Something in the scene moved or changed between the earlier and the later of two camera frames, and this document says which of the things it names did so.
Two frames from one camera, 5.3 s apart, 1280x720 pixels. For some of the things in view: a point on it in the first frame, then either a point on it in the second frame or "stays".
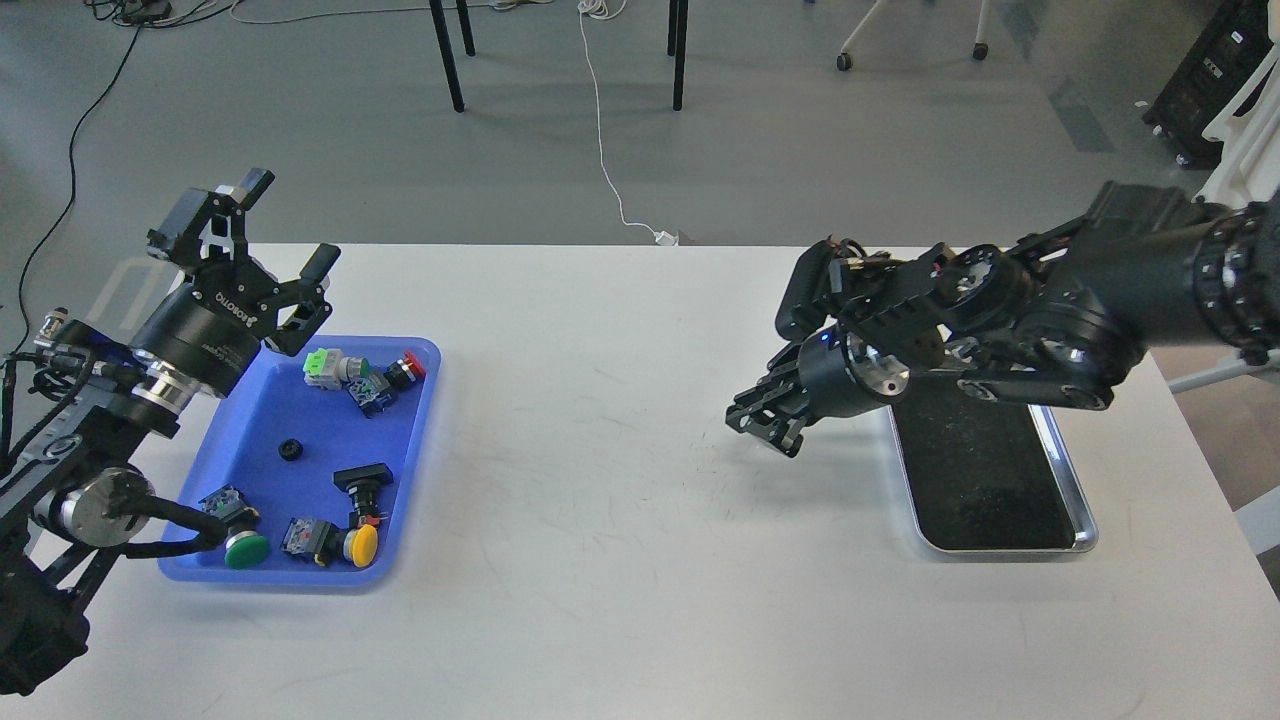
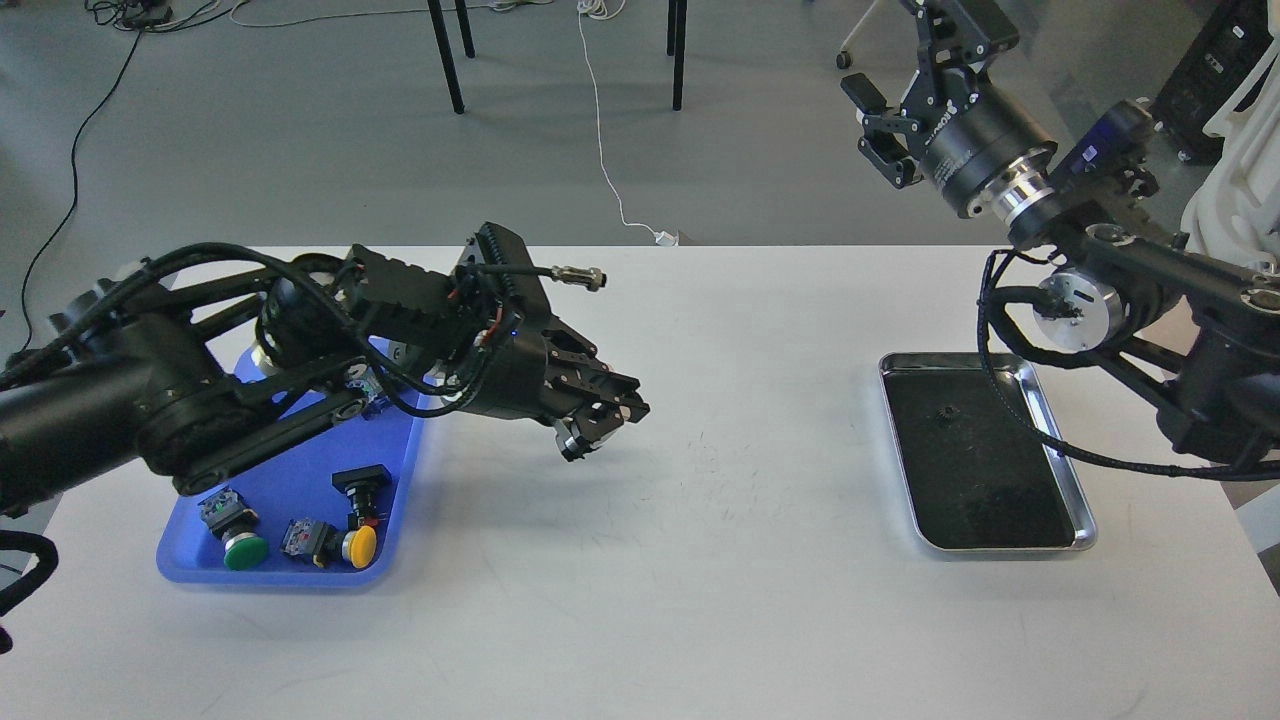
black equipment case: x=1230 y=41 stays
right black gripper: x=841 y=375 to x=971 y=137
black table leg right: x=676 y=46 stays
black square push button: x=363 y=484 stays
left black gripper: x=207 y=331 to x=512 y=366
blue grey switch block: x=371 y=393 stays
